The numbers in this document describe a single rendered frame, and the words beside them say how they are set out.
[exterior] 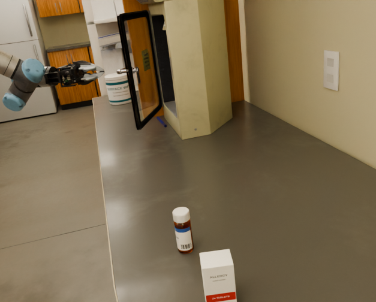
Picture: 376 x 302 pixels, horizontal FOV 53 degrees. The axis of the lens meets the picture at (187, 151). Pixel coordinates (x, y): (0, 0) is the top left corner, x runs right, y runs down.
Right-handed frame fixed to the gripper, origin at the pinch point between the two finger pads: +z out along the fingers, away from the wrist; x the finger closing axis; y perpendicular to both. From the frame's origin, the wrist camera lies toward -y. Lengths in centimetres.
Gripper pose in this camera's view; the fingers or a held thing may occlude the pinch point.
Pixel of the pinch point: (101, 71)
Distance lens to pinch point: 145.8
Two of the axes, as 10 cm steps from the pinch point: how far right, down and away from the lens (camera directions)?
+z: 9.7, -0.3, -2.4
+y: -2.1, 3.9, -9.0
